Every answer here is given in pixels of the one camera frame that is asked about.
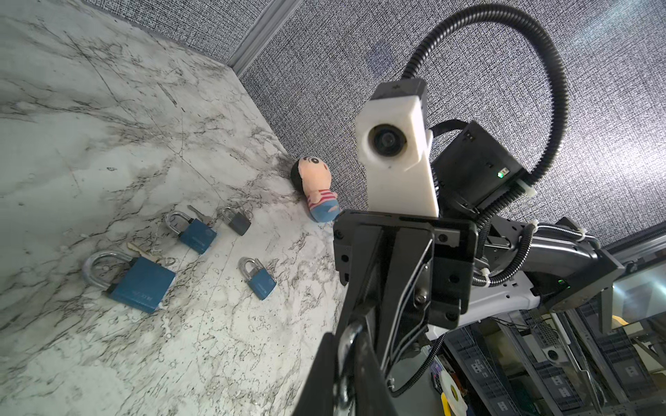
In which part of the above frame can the blue padlock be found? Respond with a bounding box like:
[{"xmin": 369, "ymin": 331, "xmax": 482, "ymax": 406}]
[
  {"xmin": 239, "ymin": 257, "xmax": 277, "ymax": 301},
  {"xmin": 164, "ymin": 206, "xmax": 218, "ymax": 255},
  {"xmin": 82, "ymin": 251, "xmax": 176, "ymax": 314}
]

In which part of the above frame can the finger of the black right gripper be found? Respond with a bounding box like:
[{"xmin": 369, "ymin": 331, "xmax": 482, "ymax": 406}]
[
  {"xmin": 334, "ymin": 223, "xmax": 385, "ymax": 349},
  {"xmin": 376, "ymin": 228, "xmax": 432, "ymax": 376}
]

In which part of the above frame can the black corrugated cable conduit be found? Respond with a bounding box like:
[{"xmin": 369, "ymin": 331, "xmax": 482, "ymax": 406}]
[{"xmin": 400, "ymin": 2, "xmax": 571, "ymax": 287}]

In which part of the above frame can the pink plush doll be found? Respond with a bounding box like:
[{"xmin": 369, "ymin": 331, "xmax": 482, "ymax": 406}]
[{"xmin": 290, "ymin": 156, "xmax": 341, "ymax": 223}]

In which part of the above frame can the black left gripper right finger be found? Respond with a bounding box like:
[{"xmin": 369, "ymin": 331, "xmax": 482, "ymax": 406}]
[{"xmin": 353, "ymin": 332, "xmax": 397, "ymax": 416}]

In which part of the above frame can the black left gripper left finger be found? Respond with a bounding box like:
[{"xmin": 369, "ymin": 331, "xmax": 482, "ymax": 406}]
[{"xmin": 293, "ymin": 333, "xmax": 338, "ymax": 416}]

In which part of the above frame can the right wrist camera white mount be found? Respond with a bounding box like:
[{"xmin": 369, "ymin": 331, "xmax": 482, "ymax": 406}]
[{"xmin": 355, "ymin": 78, "xmax": 440, "ymax": 218}]

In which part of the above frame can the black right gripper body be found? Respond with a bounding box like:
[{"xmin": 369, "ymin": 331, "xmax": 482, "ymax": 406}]
[{"xmin": 333, "ymin": 211, "xmax": 478, "ymax": 329}]

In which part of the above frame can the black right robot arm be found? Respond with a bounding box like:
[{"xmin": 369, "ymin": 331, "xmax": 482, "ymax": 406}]
[{"xmin": 314, "ymin": 120, "xmax": 623, "ymax": 381}]

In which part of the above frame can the small black padlock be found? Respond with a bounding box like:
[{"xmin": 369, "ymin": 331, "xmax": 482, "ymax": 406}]
[{"xmin": 222, "ymin": 207, "xmax": 251, "ymax": 236}]

